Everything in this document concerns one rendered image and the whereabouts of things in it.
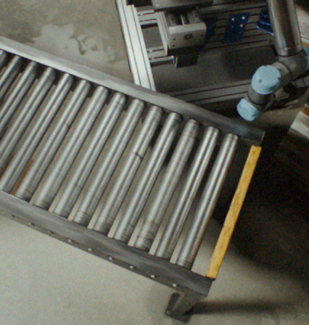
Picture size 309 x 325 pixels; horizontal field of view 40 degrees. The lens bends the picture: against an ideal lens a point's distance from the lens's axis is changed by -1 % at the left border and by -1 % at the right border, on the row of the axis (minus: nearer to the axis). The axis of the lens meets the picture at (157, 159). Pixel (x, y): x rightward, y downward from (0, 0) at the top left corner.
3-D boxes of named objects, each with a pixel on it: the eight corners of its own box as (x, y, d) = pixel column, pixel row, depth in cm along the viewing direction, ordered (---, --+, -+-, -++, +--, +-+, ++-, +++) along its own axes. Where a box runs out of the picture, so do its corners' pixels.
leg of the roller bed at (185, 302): (188, 303, 191) (207, 284, 129) (183, 316, 189) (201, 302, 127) (175, 299, 192) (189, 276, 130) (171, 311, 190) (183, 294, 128)
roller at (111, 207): (161, 113, 145) (168, 109, 141) (101, 241, 127) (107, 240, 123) (149, 105, 144) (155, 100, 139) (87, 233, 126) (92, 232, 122)
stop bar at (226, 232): (261, 149, 134) (262, 147, 132) (215, 281, 118) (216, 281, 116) (251, 146, 135) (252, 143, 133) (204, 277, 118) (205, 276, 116)
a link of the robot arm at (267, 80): (277, 53, 125) (268, 74, 135) (249, 72, 122) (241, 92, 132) (296, 71, 123) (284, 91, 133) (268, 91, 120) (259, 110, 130)
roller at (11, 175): (78, 81, 149) (76, 73, 144) (10, 201, 131) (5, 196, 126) (65, 77, 149) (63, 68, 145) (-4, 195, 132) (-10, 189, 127)
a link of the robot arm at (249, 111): (258, 114, 129) (252, 127, 137) (279, 92, 133) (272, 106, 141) (238, 98, 131) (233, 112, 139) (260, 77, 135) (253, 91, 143)
